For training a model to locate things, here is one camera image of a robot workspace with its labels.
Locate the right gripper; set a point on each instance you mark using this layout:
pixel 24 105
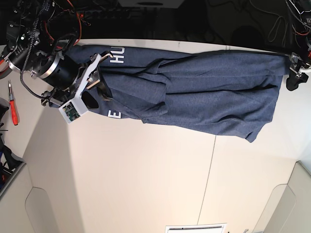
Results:
pixel 62 74

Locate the blue t-shirt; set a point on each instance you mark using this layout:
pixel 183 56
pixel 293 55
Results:
pixel 231 93

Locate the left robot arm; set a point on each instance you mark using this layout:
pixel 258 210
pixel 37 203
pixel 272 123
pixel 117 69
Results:
pixel 300 11

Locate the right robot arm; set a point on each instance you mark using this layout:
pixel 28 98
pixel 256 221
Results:
pixel 30 47

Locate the red lit power strip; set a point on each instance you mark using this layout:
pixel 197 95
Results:
pixel 115 13

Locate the orange handled screwdriver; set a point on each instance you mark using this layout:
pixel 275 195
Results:
pixel 12 105

